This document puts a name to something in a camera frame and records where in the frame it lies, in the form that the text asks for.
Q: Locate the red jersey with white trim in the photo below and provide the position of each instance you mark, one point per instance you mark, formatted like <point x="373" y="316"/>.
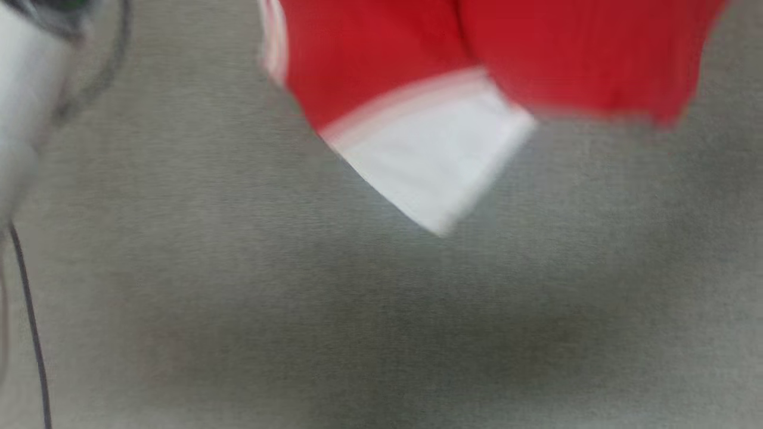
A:
<point x="387" y="53"/>

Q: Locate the grey fabric sofa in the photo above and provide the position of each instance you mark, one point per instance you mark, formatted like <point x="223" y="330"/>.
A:
<point x="381" y="310"/>

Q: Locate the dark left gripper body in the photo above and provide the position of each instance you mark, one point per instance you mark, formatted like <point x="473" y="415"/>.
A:
<point x="50" y="13"/>

